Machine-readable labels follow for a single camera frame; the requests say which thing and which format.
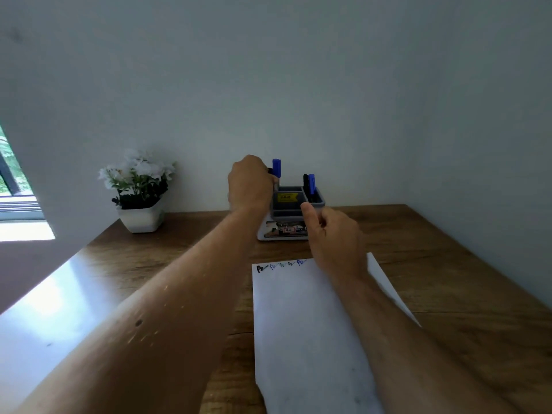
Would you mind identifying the person's right hand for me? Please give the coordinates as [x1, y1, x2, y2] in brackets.
[300, 202, 370, 281]

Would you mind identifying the person's left hand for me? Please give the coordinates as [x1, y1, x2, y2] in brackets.
[227, 155, 280, 214]

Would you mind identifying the white paper sheet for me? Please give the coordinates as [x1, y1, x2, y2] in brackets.
[252, 252, 421, 414]

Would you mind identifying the person's left forearm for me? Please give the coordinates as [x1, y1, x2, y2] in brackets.
[13, 209, 268, 414]

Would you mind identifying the person's right forearm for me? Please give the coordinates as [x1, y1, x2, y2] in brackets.
[334, 271, 518, 414]

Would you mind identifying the grey white desk organizer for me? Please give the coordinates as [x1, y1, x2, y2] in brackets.
[256, 186, 326, 242]

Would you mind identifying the white potted flower plant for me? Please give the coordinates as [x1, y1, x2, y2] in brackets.
[98, 148, 177, 234]

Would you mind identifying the green foliage outside window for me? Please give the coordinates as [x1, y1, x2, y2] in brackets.
[0, 126, 33, 196]

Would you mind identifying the grey window frame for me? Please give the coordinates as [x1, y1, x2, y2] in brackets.
[0, 124, 45, 221]

